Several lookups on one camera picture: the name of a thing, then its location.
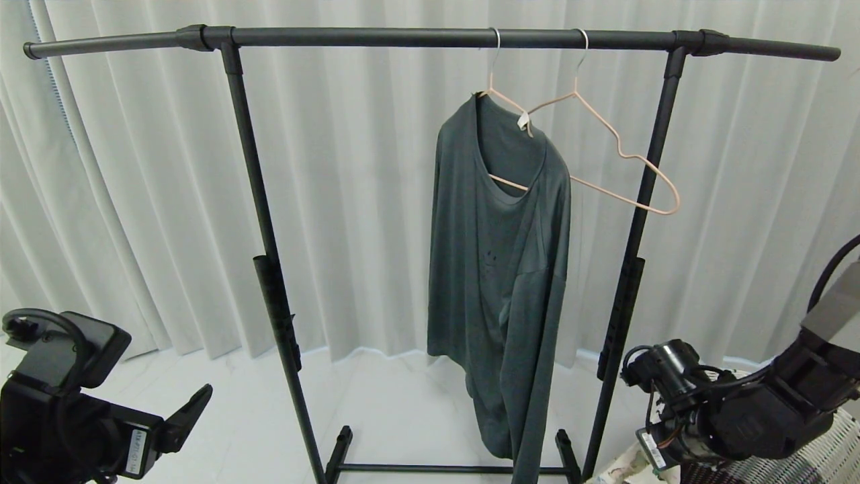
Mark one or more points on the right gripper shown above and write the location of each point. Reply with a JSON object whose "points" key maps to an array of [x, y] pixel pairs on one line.
{"points": [[739, 427]]}

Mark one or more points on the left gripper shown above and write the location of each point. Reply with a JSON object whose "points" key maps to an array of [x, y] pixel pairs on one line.
{"points": [[80, 437]]}

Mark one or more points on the pink clothes hanger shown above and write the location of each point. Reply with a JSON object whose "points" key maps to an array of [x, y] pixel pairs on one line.
{"points": [[508, 183], [605, 190]]}

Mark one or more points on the black clothes rack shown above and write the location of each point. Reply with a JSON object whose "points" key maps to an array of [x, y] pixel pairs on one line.
{"points": [[437, 38]]}

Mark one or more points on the white laundry basket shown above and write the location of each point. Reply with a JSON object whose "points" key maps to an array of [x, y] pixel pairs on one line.
{"points": [[826, 457]]}

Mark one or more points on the dark grey sleeveless top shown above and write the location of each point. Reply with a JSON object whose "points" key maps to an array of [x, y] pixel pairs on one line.
{"points": [[490, 269]]}

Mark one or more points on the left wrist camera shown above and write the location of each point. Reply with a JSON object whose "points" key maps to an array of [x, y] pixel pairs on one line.
{"points": [[67, 356]]}

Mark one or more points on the cream printed garment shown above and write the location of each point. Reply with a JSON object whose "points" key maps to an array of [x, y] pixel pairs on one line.
{"points": [[621, 470]]}

